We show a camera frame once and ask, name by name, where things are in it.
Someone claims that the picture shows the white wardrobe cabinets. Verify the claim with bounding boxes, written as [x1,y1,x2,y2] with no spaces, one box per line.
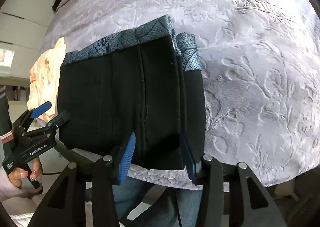
[1,0,54,79]

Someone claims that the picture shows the black pants with patterned trim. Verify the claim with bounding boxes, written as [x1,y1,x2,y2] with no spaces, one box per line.
[57,15,206,170]

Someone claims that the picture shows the orange fleece blanket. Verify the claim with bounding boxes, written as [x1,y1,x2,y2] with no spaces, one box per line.
[27,37,66,122]

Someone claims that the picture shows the lavender embossed bedspread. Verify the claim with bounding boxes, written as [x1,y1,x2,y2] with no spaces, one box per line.
[41,0,319,186]

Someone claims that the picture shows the person's left hand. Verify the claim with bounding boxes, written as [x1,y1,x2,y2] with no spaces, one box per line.
[8,157,43,189]

